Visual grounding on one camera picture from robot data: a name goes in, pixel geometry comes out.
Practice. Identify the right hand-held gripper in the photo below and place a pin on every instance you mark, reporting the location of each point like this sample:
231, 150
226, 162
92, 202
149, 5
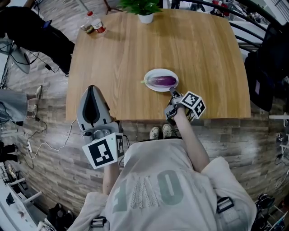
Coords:
192, 101

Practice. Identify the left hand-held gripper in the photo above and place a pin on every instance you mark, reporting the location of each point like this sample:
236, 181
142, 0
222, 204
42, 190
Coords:
101, 153

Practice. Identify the purple eggplant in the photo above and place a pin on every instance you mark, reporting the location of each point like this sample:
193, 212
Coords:
161, 81

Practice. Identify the white oval plate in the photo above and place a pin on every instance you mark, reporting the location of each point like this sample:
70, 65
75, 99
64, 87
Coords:
151, 73

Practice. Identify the person's right forearm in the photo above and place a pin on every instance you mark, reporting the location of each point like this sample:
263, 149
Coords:
192, 144

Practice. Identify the person's left forearm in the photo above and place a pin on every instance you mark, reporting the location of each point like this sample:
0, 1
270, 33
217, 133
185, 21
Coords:
110, 180

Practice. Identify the person's right white shoe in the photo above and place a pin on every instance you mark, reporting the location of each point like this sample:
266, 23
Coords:
167, 130

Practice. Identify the person's white shoe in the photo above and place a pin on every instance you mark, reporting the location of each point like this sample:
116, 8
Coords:
167, 130
155, 133

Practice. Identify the person's left white shoe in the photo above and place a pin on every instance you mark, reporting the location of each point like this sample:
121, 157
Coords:
155, 133

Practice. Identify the white power strip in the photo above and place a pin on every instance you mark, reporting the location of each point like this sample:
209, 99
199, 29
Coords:
29, 146

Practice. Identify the red label jar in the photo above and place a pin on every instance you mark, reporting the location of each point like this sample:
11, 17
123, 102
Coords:
99, 26

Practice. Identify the clear plastic bottle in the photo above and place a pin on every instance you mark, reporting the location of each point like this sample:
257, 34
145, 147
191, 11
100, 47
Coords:
87, 23

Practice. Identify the green potted plant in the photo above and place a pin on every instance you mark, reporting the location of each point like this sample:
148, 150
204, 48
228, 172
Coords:
140, 6

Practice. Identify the black office chair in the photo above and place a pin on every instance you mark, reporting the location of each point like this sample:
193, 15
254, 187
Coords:
268, 67

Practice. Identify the person's white printed shirt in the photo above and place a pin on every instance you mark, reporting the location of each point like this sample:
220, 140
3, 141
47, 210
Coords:
162, 191

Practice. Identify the black bag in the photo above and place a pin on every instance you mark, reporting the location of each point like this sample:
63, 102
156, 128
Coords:
59, 215

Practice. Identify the white shelf rack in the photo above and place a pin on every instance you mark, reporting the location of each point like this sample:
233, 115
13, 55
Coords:
13, 209

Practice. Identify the black shoes pair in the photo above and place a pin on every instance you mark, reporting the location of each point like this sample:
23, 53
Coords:
266, 200

